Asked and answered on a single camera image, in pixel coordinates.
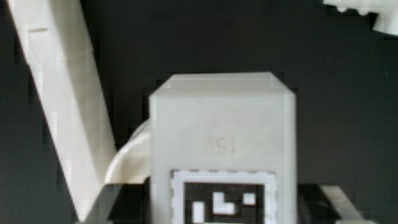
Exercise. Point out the white stool leg with tag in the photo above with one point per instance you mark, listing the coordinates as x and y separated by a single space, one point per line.
222 118

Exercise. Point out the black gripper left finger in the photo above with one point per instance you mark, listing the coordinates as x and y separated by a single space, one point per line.
121 205

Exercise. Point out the white U-shaped obstacle fence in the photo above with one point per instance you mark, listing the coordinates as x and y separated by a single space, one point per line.
57 50

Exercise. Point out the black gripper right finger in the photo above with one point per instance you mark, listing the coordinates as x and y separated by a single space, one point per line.
325 207

